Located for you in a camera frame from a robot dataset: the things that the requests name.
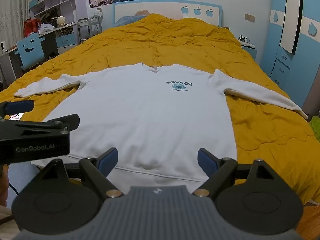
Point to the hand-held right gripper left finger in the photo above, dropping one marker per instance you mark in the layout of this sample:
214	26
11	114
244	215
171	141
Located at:
108	159

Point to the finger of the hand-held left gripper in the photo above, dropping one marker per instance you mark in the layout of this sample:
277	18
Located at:
20	106
71	121

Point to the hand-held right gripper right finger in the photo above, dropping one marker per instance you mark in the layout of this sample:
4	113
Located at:
207	160

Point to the white printed sweatshirt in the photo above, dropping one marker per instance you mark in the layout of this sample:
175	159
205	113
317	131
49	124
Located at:
140	110

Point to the blue smiley face chair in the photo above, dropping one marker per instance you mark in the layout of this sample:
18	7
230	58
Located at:
30	55

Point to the small white device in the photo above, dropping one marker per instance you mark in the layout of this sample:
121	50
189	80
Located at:
3	47

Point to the dark desk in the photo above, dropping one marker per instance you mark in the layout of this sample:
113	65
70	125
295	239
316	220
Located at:
50	40

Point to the blue desk drawer unit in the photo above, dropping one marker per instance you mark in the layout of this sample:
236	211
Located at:
65	43

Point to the red bag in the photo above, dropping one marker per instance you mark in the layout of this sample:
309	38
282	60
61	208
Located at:
31	26

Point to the white cap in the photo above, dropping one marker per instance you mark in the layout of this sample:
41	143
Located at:
47	27

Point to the grey trolley cart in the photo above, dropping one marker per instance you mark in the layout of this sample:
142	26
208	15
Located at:
87	30

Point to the white round ornament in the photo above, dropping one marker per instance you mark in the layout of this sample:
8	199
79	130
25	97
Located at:
61	20

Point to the white curtain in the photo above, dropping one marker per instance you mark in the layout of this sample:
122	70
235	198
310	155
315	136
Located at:
12	10

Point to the blue and white shelf unit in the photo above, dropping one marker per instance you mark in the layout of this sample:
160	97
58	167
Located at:
50	5

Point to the blue pillow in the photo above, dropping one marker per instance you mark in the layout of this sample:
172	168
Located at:
127	20

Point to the white and blue nightstand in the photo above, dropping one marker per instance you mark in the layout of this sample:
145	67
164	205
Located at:
250	51

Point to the blue wardrobe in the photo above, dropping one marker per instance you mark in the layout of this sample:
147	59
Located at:
282	65

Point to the yellow quilted blanket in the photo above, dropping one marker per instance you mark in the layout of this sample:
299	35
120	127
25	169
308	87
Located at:
175	42

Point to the black and white headphones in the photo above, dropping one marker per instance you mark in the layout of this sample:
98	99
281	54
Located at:
243	38

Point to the peach plush toy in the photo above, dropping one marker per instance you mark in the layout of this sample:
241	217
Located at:
142	13

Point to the white and blue headboard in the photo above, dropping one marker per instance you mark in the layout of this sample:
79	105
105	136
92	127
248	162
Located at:
162	8

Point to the black framed mirror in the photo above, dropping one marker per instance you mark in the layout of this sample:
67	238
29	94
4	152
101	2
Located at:
291	17

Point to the wall power socket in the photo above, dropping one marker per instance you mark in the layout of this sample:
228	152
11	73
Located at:
97	11

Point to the wooden wall switch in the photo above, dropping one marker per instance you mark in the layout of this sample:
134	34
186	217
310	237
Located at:
250	17

